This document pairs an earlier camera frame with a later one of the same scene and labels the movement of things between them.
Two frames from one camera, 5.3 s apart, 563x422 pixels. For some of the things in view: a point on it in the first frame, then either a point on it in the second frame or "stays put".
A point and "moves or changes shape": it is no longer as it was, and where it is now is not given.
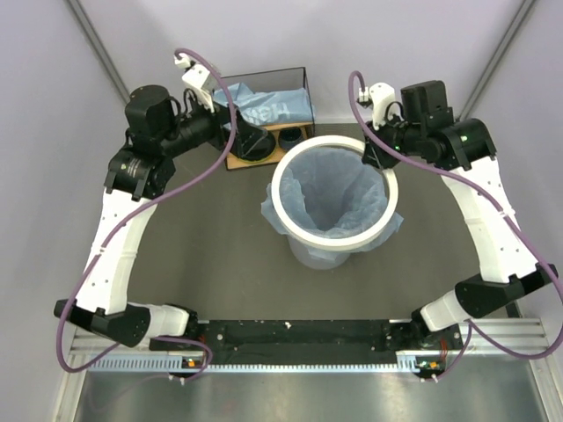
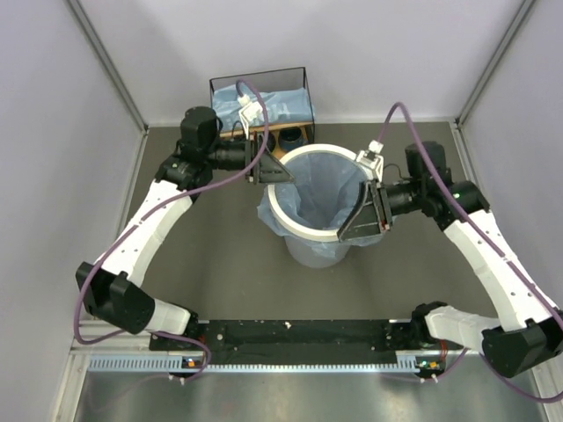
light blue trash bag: x=269 y=107 stays put
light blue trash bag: x=330 y=192 moves or changes shape
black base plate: x=372 y=341 stays put
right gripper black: x=374 y=154 -> x=371 y=214
